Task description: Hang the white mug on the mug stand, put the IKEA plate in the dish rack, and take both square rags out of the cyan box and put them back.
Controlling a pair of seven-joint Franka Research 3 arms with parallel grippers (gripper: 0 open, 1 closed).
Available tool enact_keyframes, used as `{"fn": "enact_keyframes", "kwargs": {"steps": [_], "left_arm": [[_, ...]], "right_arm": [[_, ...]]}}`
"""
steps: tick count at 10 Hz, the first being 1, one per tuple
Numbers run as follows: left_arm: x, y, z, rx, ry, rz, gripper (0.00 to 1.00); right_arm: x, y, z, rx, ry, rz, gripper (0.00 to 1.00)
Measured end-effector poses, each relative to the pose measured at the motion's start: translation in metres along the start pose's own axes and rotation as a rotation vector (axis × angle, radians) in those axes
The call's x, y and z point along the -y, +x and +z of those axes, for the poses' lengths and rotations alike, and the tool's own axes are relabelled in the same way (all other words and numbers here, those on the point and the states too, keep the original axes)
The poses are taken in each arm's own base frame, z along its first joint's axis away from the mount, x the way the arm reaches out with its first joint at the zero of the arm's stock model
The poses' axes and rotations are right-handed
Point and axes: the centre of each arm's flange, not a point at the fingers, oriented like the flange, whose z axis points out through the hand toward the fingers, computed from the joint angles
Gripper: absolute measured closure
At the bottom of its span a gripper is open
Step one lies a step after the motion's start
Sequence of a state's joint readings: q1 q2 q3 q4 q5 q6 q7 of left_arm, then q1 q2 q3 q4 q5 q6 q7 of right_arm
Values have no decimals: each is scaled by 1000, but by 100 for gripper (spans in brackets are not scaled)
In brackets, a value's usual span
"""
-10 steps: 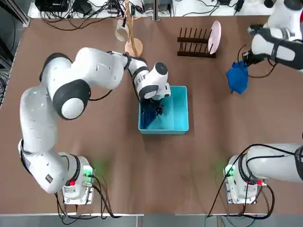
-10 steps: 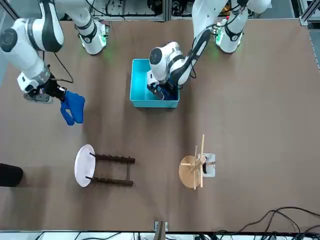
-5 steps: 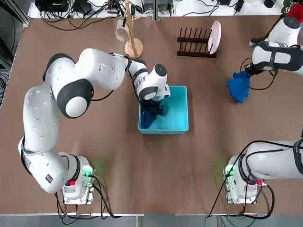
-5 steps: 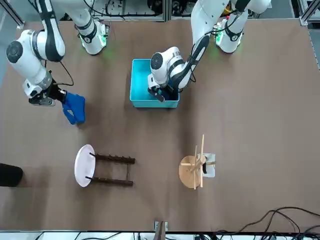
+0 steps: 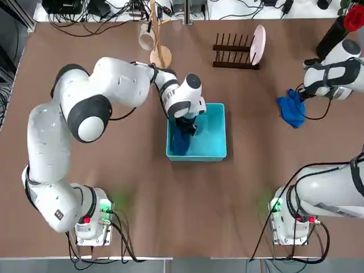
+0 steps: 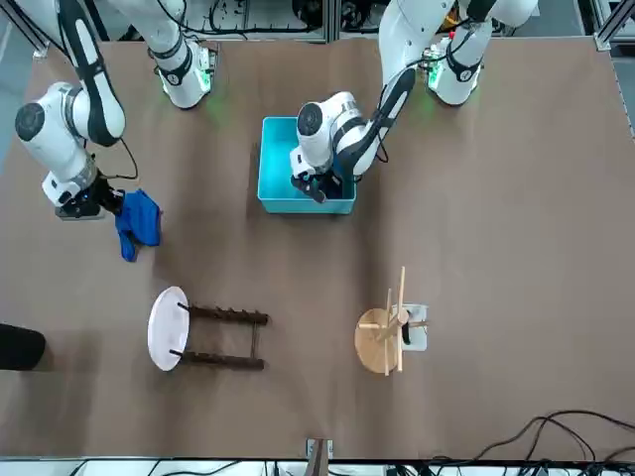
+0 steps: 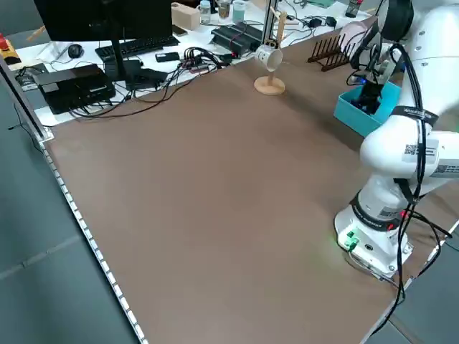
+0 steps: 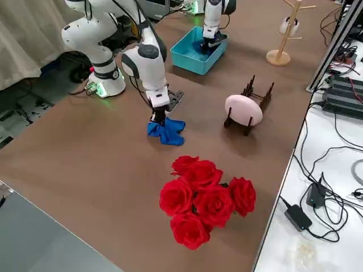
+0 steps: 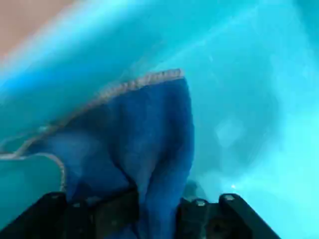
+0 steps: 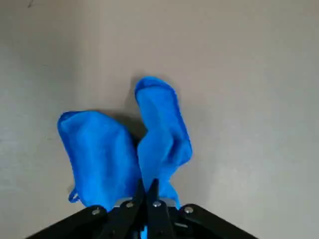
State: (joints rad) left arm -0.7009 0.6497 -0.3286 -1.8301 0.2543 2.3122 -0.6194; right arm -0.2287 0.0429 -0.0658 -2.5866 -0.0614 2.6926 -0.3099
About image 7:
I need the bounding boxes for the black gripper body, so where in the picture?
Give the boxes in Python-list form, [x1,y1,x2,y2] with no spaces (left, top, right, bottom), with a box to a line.
[360,82,384,105]

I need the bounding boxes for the pale pink round plate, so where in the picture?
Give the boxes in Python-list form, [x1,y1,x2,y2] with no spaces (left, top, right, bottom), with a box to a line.
[339,19,377,54]

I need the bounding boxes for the white mug with black handle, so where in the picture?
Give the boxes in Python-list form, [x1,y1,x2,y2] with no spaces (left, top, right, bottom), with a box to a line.
[253,39,284,72]

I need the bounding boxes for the cyan plastic box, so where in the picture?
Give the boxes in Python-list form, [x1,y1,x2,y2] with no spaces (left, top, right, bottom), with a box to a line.
[333,80,402,138]

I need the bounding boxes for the dark wooden dish rack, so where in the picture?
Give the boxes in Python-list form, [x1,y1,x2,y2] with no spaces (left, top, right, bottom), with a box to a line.
[307,34,359,72]

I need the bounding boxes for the wooden mug stand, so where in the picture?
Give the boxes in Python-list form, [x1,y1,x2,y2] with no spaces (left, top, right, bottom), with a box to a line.
[253,6,299,96]

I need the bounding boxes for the black box device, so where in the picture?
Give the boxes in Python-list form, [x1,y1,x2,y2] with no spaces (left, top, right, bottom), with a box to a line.
[37,63,116,115]

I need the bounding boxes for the black ribbed metal device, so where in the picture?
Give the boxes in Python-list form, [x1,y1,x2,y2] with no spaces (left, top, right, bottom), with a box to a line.
[210,21,265,57]

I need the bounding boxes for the teal cup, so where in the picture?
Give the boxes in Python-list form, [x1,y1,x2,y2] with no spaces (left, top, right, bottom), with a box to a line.
[232,0,247,22]

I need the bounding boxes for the usb hub with plugs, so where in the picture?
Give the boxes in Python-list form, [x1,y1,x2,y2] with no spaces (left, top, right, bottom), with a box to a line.
[180,59,211,73]

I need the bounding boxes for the light wooden block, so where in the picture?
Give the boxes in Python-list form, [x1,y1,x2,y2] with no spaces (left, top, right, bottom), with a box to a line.
[171,2,202,30]

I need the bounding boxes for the black keyboard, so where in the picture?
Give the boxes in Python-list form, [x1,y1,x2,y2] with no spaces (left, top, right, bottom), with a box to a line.
[95,35,180,60]

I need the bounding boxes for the black computer monitor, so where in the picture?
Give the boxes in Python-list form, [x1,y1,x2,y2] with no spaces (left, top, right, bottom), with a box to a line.
[33,0,174,90]

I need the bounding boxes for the red emergency stop button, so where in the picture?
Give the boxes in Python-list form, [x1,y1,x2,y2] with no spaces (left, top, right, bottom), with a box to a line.
[0,34,19,65]

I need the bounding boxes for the aluminium profile post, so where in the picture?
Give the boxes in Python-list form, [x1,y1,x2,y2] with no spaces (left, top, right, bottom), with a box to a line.
[263,0,284,46]

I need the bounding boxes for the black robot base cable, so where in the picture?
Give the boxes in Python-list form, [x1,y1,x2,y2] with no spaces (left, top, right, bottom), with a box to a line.
[361,207,453,344]

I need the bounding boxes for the thin black cable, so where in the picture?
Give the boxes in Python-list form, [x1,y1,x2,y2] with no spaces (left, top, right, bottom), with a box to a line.
[71,64,223,121]

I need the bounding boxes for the aluminium frame rail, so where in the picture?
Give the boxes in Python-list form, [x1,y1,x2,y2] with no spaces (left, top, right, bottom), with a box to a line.
[0,57,55,140]

